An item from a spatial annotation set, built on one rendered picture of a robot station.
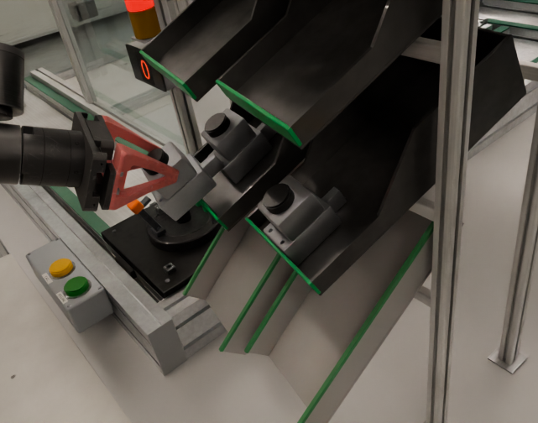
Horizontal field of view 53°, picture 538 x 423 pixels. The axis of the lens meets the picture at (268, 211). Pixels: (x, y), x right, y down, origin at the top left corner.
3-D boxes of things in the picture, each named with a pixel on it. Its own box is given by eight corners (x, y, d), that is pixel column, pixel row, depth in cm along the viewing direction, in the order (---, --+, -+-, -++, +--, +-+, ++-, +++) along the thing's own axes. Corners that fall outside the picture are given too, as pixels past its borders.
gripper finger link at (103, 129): (165, 120, 62) (80, 111, 57) (185, 149, 57) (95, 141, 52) (153, 172, 65) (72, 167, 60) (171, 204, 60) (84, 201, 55)
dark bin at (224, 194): (228, 232, 62) (190, 194, 57) (185, 184, 71) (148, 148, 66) (404, 63, 63) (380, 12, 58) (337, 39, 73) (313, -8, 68)
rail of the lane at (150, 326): (164, 376, 87) (145, 331, 81) (0, 184, 148) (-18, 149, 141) (192, 356, 90) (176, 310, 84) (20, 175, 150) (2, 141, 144)
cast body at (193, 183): (175, 222, 62) (135, 188, 57) (164, 201, 65) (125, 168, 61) (231, 174, 62) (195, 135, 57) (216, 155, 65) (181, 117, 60)
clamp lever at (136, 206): (156, 234, 96) (130, 209, 90) (150, 229, 97) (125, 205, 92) (170, 219, 96) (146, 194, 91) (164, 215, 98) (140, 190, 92)
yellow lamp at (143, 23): (143, 41, 99) (135, 13, 96) (130, 36, 102) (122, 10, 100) (166, 32, 101) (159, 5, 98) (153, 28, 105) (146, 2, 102)
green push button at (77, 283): (72, 304, 91) (68, 295, 90) (64, 292, 94) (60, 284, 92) (94, 291, 93) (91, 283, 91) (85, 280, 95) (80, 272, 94)
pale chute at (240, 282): (245, 356, 72) (220, 352, 70) (206, 299, 82) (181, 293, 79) (359, 174, 67) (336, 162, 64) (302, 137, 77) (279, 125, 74)
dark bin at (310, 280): (320, 296, 51) (283, 258, 47) (255, 230, 61) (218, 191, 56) (527, 94, 53) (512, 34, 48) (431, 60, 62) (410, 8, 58)
